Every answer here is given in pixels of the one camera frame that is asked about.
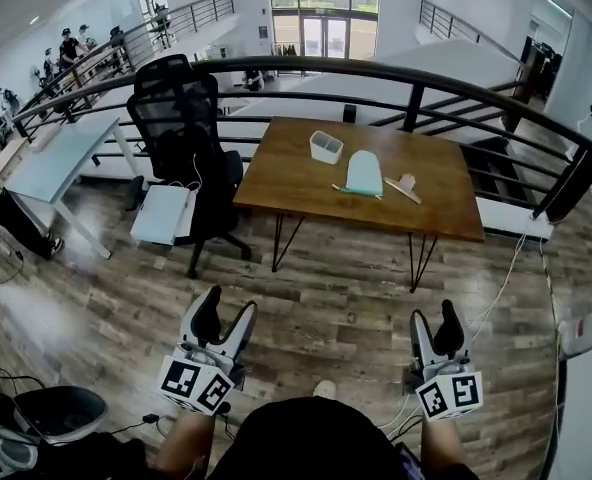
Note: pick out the smartphone with lit screen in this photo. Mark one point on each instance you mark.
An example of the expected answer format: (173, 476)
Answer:
(411, 463)

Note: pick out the grey metal stair railing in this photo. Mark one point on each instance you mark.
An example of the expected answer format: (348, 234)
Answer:
(471, 30)

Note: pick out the person's black shirt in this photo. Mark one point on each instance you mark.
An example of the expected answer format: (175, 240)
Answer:
(311, 438)

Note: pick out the grey round bin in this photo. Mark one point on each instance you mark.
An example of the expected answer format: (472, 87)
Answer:
(61, 413)

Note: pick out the white desk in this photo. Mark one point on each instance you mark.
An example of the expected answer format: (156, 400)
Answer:
(61, 158)

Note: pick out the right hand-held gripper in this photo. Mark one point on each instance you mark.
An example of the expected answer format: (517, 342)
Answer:
(448, 395)

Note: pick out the grey metal balcony railing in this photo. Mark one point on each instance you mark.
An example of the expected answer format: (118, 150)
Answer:
(191, 8)

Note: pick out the glass entrance door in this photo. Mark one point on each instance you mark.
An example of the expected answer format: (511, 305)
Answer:
(326, 33)

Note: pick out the white cabinet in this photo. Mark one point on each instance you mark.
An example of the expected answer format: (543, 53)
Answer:
(586, 418)

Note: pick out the large bulldog clip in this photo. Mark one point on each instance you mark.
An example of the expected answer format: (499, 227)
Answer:
(403, 185)

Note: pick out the white divided pen holder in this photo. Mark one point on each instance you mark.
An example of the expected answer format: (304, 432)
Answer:
(323, 153)

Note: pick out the white box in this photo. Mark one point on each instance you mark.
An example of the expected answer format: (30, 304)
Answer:
(158, 215)

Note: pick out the black mesh office chair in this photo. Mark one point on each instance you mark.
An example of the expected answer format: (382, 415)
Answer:
(176, 113)

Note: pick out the dark curved railing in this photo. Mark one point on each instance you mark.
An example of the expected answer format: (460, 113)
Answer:
(326, 62)

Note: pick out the blue wall poster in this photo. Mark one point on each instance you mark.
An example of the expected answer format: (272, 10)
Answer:
(263, 32)

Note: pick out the light green pouch bag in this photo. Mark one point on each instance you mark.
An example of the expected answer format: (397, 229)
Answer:
(363, 173)

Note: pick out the person's white shoe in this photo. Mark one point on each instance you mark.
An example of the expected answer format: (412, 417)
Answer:
(324, 389)

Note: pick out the wooden table with hairpin legs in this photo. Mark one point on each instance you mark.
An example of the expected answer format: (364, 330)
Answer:
(286, 178)

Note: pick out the person's left forearm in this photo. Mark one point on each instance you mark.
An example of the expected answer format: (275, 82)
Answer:
(183, 448)

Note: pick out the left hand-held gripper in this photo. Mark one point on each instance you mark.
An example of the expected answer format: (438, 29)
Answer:
(191, 380)

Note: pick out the black power adapter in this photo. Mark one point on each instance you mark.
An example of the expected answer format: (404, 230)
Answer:
(150, 418)

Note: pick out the person's right forearm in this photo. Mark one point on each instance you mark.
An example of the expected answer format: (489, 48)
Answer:
(441, 448)

